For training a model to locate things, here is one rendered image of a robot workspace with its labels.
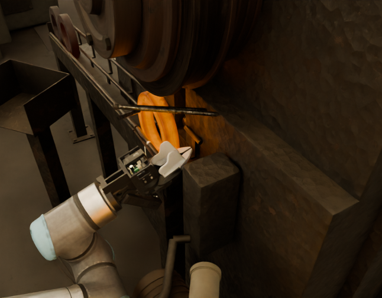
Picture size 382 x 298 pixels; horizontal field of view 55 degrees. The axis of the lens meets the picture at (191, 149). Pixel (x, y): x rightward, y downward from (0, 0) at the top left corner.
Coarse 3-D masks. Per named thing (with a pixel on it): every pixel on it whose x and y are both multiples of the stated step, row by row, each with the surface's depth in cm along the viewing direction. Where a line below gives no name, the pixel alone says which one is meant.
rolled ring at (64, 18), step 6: (60, 18) 152; (66, 18) 150; (60, 24) 157; (66, 24) 149; (72, 24) 149; (60, 30) 161; (66, 30) 149; (72, 30) 149; (66, 36) 162; (72, 36) 150; (66, 42) 163; (72, 42) 150; (72, 48) 152; (78, 48) 153; (72, 54) 155; (78, 54) 156
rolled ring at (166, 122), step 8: (144, 96) 87; (152, 96) 85; (144, 104) 89; (152, 104) 84; (160, 104) 83; (144, 112) 94; (152, 112) 95; (160, 112) 82; (144, 120) 95; (152, 120) 96; (160, 120) 82; (168, 120) 82; (144, 128) 96; (152, 128) 97; (160, 128) 84; (168, 128) 82; (176, 128) 83; (152, 136) 96; (168, 136) 83; (176, 136) 84; (160, 144) 95; (176, 144) 85
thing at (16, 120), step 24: (0, 72) 125; (24, 72) 128; (48, 72) 122; (0, 96) 128; (24, 96) 133; (48, 96) 113; (72, 96) 123; (0, 120) 121; (24, 120) 119; (48, 120) 116; (48, 144) 130; (48, 168) 134; (48, 192) 145
